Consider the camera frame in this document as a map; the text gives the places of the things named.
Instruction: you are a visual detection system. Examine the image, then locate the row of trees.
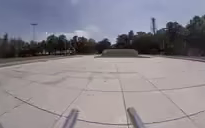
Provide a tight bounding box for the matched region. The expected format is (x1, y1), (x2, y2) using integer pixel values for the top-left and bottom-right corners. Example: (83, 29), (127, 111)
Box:
(0, 14), (205, 60)

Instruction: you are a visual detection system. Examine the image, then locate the tall lamp pole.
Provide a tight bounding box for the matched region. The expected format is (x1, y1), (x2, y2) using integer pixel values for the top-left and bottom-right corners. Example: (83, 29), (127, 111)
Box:
(30, 22), (38, 43)

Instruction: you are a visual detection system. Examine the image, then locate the pale concrete slab plaza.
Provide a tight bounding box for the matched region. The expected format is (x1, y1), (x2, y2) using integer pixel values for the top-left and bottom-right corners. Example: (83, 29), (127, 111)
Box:
(0, 54), (205, 128)

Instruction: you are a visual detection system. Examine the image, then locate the low concrete ramp block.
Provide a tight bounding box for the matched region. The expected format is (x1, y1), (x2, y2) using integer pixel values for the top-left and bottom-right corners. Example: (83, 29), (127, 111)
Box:
(94, 48), (151, 59)

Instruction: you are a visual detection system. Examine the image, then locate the raised concrete kerb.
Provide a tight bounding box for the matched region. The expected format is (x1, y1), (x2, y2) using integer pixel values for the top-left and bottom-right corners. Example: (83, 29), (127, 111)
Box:
(149, 54), (205, 64)

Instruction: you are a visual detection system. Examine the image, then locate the lattice mast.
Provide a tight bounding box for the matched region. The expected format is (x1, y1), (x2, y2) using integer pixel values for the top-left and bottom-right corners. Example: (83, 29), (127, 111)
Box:
(151, 17), (157, 36)

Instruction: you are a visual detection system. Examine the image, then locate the robot's own part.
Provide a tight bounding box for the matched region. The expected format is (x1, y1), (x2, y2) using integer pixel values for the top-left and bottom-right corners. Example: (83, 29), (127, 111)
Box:
(126, 106), (146, 128)
(61, 108), (80, 128)

